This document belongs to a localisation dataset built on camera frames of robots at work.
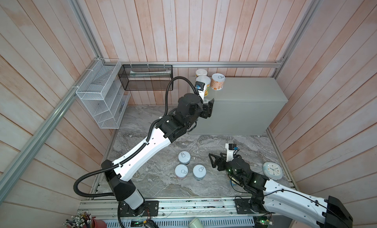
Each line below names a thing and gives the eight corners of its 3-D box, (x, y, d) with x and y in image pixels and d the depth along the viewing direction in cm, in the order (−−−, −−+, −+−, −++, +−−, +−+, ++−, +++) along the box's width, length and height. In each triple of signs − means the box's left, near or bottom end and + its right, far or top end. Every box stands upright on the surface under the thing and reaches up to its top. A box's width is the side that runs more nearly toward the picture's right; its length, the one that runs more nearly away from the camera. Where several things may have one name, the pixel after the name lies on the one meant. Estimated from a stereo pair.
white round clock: (265, 179, 85) (268, 177, 82) (260, 163, 91) (262, 161, 89) (283, 179, 85) (286, 177, 82) (276, 163, 91) (279, 161, 89)
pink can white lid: (175, 180, 84) (174, 176, 79) (175, 167, 89) (175, 163, 84) (188, 180, 84) (188, 176, 79) (188, 167, 89) (188, 163, 84)
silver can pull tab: (178, 166, 90) (177, 162, 85) (178, 155, 94) (178, 151, 90) (190, 166, 90) (190, 162, 85) (190, 155, 94) (190, 151, 90)
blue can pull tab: (193, 179, 84) (193, 176, 80) (193, 167, 89) (193, 164, 84) (205, 179, 84) (206, 176, 80) (204, 167, 89) (205, 164, 84)
